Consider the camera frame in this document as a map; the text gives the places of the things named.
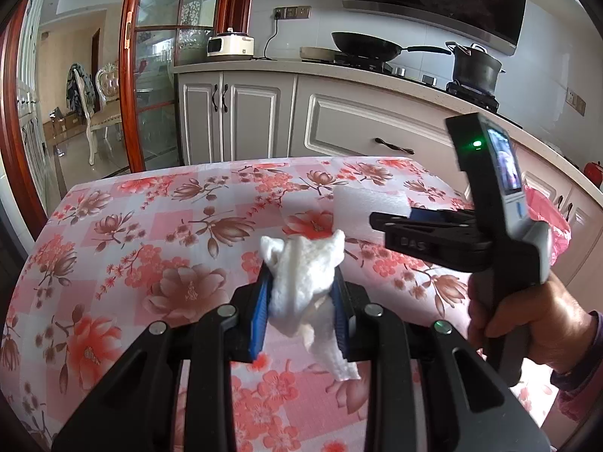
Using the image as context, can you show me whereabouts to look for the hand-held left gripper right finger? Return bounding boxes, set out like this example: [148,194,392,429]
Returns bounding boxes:
[330,273,552,452]

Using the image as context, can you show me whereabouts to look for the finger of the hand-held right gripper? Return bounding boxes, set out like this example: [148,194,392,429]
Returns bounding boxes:
[369,212,415,237]
[409,208,478,228]

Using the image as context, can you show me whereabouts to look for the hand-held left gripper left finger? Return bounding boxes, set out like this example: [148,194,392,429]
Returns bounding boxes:
[51,266,274,452]

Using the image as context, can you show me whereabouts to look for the white foam block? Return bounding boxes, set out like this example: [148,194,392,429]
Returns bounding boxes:
[332,185,410,246]

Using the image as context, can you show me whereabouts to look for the white tissue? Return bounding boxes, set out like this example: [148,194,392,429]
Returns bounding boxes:
[260,230,363,382]

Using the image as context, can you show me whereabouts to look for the purple bin with pink liner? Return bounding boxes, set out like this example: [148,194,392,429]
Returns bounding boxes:
[523,183,573,264]

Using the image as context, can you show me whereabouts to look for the person's right forearm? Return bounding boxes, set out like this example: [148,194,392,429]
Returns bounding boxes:
[549,311,603,425]

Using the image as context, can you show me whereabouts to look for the person's right hand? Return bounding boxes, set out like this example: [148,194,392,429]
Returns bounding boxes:
[467,270,597,377]

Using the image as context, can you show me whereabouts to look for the white base cabinets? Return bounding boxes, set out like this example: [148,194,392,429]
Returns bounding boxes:
[173,59,603,302]

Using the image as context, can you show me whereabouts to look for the pink floral tablecloth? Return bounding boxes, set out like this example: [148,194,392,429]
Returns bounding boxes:
[0,155,566,452]

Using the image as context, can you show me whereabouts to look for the black pot with lid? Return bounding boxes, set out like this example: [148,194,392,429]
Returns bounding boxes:
[445,41,507,96]

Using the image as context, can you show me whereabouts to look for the black gas stove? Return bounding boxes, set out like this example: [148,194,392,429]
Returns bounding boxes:
[332,52,523,128]

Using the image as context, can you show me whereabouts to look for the black wok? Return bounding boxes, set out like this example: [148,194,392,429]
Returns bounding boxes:
[331,31,453,62]

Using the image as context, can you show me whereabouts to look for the beige round board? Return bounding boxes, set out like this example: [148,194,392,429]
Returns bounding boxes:
[300,46,341,63]

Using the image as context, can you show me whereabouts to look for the white rice cooker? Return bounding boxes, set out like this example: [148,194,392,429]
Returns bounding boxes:
[206,27,256,61]

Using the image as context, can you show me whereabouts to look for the wooden glass sliding door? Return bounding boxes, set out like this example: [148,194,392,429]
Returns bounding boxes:
[118,0,257,173]

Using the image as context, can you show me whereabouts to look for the white dining chair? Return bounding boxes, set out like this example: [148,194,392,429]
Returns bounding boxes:
[75,62,124,166]

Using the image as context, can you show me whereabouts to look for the cardboard boxes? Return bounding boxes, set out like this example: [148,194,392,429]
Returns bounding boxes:
[42,109,86,142]

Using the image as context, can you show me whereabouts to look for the dark clothing on chair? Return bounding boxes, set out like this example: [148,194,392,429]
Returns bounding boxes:
[66,63,97,118]

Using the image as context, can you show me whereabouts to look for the black power cable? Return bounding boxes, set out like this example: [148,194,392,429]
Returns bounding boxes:
[254,12,280,62]

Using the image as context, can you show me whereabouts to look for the red wooden door frame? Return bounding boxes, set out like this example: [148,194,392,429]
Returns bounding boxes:
[0,7,48,241]

